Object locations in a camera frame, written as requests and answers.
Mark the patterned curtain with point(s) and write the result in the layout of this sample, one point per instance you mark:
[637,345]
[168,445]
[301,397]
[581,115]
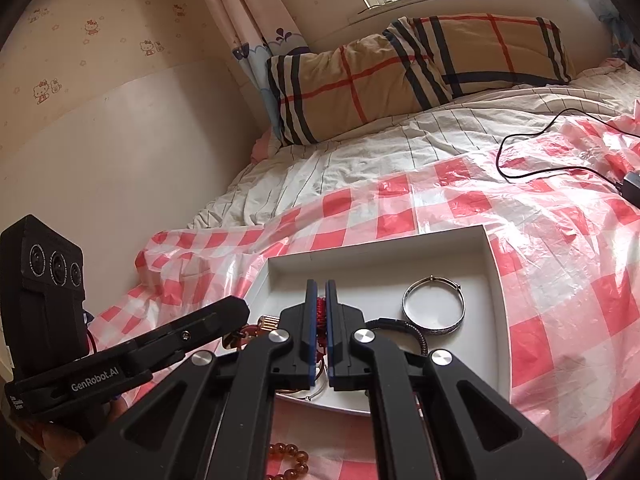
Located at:
[605,5]
[257,30]

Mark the left plaid pillow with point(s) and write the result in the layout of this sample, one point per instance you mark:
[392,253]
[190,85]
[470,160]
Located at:
[320,96]

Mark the plain silver bangle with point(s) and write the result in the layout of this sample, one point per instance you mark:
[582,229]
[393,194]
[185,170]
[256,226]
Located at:
[312,394]

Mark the right patterned curtain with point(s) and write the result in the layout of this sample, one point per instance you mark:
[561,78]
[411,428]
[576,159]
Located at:
[605,5]

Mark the left patterned curtain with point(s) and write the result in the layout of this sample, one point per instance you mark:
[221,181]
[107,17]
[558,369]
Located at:
[257,30]

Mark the red white checkered plastic sheet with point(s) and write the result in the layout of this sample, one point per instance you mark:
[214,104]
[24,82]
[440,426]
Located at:
[566,247]

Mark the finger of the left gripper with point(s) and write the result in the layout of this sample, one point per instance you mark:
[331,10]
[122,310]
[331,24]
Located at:
[170,343]

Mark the white shallow cardboard box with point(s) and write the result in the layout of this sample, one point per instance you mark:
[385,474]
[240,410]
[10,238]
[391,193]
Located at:
[372,277]

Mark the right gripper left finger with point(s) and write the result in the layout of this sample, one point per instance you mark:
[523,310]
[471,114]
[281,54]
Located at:
[211,417]

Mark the person left hand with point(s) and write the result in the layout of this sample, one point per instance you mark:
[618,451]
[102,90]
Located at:
[59,444]

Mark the white headboard panel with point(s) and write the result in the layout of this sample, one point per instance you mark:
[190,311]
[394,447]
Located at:
[142,158]

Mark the engraved silver bangle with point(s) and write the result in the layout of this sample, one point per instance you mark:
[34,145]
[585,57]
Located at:
[434,304]

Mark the right plaid pillow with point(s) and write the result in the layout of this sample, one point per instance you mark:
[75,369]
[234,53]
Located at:
[480,52]

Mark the black camera module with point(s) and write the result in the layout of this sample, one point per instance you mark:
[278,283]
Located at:
[42,298]

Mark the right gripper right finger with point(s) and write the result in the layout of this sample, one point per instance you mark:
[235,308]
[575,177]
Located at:
[432,416]

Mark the plaid pillow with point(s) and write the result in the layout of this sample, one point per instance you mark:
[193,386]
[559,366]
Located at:
[480,52]
[320,96]

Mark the white striped bed sheet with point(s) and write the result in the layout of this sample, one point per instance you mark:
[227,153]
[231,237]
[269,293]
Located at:
[291,176]

